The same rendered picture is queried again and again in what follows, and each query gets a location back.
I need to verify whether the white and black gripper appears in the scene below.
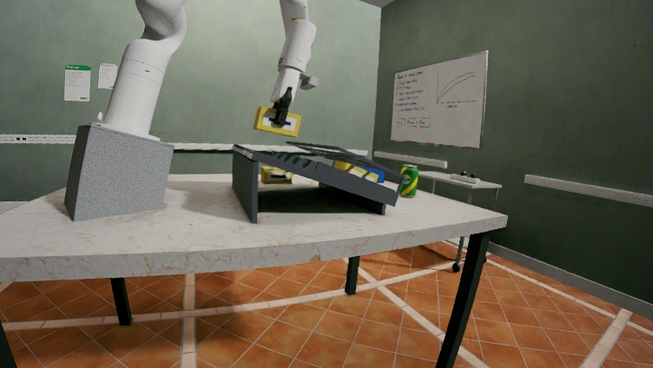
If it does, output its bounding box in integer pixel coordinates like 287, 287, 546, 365
270, 67, 302, 127

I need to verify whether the yellow butter carton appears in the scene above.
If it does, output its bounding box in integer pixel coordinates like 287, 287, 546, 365
254, 106, 301, 137
335, 161, 379, 183
261, 167, 293, 184

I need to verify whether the blue open box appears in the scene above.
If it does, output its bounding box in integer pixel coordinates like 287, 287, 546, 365
354, 165, 385, 183

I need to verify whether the green and yellow drink can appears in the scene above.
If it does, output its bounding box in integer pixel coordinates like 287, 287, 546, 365
399, 165, 419, 198

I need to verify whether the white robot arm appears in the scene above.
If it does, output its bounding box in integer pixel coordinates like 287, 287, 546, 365
89, 0, 319, 141

